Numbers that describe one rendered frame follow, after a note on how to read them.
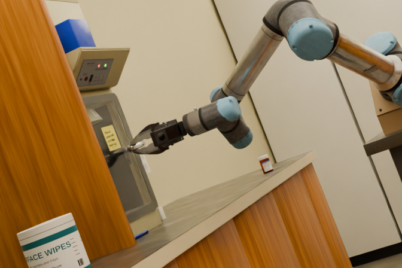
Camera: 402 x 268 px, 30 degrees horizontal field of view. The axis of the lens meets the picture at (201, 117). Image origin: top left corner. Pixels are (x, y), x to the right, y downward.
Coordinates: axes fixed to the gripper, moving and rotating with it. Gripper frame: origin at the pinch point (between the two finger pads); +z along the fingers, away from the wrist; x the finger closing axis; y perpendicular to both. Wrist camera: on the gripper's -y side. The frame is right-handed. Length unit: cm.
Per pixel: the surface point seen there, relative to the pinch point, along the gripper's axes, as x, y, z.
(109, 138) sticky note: 5.3, -4.7, 4.2
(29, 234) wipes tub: -9, -71, -4
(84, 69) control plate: 26.3, -14.9, -1.7
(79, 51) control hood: 30.8, -20.1, -5.2
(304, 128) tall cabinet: -30, 289, 19
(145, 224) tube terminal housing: -23.6, -1.3, 5.4
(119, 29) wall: 58, 130, 48
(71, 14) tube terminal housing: 46.9, 4.7, 5.4
